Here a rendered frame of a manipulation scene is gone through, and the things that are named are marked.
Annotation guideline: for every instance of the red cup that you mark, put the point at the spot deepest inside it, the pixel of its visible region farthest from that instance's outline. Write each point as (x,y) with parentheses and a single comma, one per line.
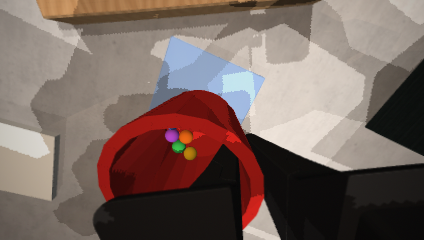
(138,158)

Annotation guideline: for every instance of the purple marble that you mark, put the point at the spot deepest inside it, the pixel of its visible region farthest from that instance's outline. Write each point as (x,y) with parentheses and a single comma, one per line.
(172,135)

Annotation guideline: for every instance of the orange marble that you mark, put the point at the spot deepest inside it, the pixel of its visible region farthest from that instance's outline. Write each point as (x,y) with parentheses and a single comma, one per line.
(186,136)

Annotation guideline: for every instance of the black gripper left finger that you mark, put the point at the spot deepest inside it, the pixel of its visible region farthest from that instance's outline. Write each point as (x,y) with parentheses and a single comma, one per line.
(210,209)

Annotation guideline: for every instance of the wooden flat bar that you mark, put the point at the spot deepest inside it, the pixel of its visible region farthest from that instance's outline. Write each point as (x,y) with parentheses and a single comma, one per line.
(106,11)

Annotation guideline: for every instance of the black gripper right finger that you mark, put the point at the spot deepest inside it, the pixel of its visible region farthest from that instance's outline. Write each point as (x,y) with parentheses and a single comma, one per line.
(308,200)

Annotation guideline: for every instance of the amber yellow marble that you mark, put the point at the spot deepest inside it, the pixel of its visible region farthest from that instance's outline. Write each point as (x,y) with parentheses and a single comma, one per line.
(190,153)

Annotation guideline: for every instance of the green marble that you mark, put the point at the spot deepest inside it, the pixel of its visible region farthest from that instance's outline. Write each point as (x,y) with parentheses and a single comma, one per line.
(178,146)

